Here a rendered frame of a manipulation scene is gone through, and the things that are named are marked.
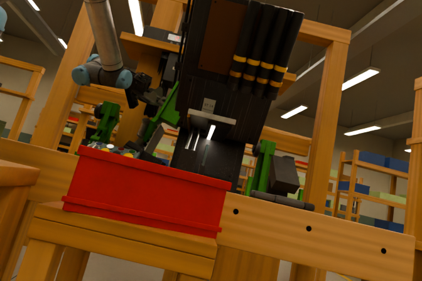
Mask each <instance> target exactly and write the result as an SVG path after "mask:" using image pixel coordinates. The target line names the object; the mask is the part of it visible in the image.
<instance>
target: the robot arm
mask: <svg viewBox="0 0 422 281"><path fill-rule="evenodd" d="M7 1H9V0H0V4H2V3H5V2H7ZM84 3H85V7H86V10H87V14H88V17H89V21H90V25H91V28H92V32H93V35H94V39H95V43H96V46H97V51H98V53H99V54H92V55H91V56H90V57H88V59H87V62H86V63H85V64H83V65H79V66H77V67H75V68H74V69H73V70H72V79H73V81H74V82H75V83H76V84H77V85H80V86H84V85H88V84H90V83H92V84H96V85H103V86H107V87H114V88H120V89H124V90H125V93H126V98H127V102H128V106H129V108H130V109H134V108H135V107H137V106H138V105H139V103H138V100H140V101H142V102H144V103H147V104H151V105H155V106H160V107H162V105H161V104H159V103H158V102H157V101H156V100H158V101H159V100H160V99H161V98H162V97H163V89H162V88H161V87H158V88H156V89H154V88H149V86H151V82H152V78H153V77H151V76H149V75H147V74H145V73H143V72H141V73H140V72H139V73H138V72H137V73H134V72H133V71H131V70H130V69H131V68H129V67H128V66H127V67H126V68H124V67H123V63H122V58H121V52H120V49H119V43H118V40H117V35H116V30H115V26H114V21H113V17H112V12H111V7H110V4H109V0H84ZM7 18H8V17H7V14H6V12H5V10H4V9H3V8H2V7H0V37H1V35H2V32H3V31H4V30H5V29H4V27H5V24H6V21H7Z"/></svg>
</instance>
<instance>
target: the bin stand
mask: <svg viewBox="0 0 422 281"><path fill-rule="evenodd" d="M63 204H64V201H53V202H47V203H39V204H37V206H36V209H35V213H34V217H33V218H32V220H31V224H30V227H29V229H28V232H27V235H26V236H27V237H28V238H30V240H29V242H28V246H27V248H26V251H25V254H24V257H23V260H22V262H21V266H20V268H19V271H18V274H17V277H16V280H15V281H54V279H55V275H56V272H57V269H58V266H59V263H60V260H61V257H62V253H63V250H64V248H65V246H66V249H65V252H64V254H63V258H62V262H61V264H60V268H59V270H58V273H57V277H56V280H55V281H82V279H83V276H84V272H85V269H86V266H87V262H88V259H89V256H90V253H91V252H92V253H98V254H101V255H106V256H109V257H114V258H119V259H122V260H127V261H130V262H135V263H140V264H143V265H149V266H152V267H156V268H162V269H165V270H170V271H173V272H178V274H177V277H176V281H207V280H210V279H211V276H212V271H213V267H214V262H215V260H214V259H215V257H216V253H217V248H218V247H217V244H216V242H215V239H213V238H207V237H203V236H197V235H191V234H187V233H181V232H177V231H171V230H164V229H161V228H155V227H151V226H144V225H139V224H134V223H128V222H125V221H118V220H112V219H108V218H102V217H98V216H92V215H86V214H82V213H76V212H72V211H65V210H63V209H62V208H63Z"/></svg>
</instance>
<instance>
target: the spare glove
mask: <svg viewBox="0 0 422 281"><path fill-rule="evenodd" d="M250 196H252V197H254V198H259V199H264V200H267V201H271V202H273V203H278V204H282V205H285V206H290V207H294V208H298V209H305V210H308V211H314V210H315V205H314V204H311V203H306V202H303V201H300V200H297V199H292V198H287V197H284V196H280V195H273V194H269V193H264V192H260V191H255V190H251V192H250Z"/></svg>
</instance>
